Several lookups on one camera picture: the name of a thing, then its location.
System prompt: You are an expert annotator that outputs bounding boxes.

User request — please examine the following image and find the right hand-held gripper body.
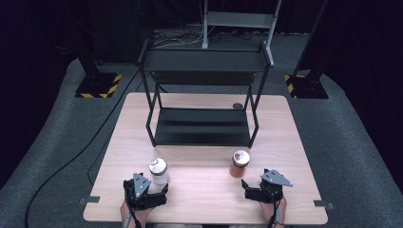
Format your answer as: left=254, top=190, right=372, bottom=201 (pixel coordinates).
left=243, top=168, right=294, bottom=204

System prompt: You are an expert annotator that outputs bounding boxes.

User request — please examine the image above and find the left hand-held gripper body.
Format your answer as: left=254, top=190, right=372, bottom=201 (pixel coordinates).
left=123, top=172, right=168, bottom=212

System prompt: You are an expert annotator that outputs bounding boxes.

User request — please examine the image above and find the glass jar with white powder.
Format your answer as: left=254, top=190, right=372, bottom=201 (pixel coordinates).
left=148, top=157, right=170, bottom=186

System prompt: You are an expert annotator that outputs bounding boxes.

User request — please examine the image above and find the glass jar with orange contents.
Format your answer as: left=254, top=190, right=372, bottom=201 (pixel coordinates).
left=229, top=149, right=251, bottom=180

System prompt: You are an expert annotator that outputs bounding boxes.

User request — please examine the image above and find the black metal shelf rack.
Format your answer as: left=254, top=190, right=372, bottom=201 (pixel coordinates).
left=137, top=38, right=276, bottom=149

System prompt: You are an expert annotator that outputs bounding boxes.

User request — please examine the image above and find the person's left hand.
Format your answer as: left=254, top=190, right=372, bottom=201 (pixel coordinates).
left=120, top=200, right=153, bottom=228

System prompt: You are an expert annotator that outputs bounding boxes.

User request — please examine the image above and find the person's right hand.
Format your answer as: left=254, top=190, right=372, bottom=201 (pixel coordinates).
left=259, top=196, right=288, bottom=227

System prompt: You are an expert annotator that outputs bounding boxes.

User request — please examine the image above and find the black stand with striped base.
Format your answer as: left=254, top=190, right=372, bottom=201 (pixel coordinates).
left=283, top=0, right=331, bottom=100
left=74, top=47, right=124, bottom=100

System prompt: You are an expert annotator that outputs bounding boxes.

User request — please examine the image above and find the grey metal stand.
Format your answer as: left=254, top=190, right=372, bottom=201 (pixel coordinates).
left=201, top=0, right=283, bottom=50

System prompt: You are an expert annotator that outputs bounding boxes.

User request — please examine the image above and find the left hand-held gripper cable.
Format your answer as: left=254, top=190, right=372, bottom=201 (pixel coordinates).
left=124, top=186, right=143, bottom=228

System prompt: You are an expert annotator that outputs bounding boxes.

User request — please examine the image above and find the hand-held gripper cable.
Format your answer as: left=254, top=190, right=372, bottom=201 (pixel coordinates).
left=266, top=189, right=283, bottom=228
left=124, top=186, right=143, bottom=228

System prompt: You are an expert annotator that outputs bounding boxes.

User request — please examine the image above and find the right hand-held gripper cable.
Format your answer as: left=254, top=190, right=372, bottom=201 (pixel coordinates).
left=266, top=189, right=283, bottom=228

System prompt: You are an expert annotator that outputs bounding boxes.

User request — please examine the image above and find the thin black floor cable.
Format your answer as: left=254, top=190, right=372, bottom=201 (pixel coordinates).
left=86, top=134, right=113, bottom=186

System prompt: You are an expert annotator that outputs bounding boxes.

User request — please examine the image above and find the grey table edge bracket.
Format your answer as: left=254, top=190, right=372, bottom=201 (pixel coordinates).
left=313, top=199, right=336, bottom=210
left=78, top=196, right=102, bottom=206

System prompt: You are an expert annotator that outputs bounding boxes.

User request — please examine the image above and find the thick black floor cable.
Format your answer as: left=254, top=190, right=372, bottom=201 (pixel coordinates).
left=24, top=67, right=143, bottom=228

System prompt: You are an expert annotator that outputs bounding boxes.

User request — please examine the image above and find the bundle of floor cables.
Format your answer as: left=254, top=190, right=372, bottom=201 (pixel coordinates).
left=151, top=27, right=255, bottom=49

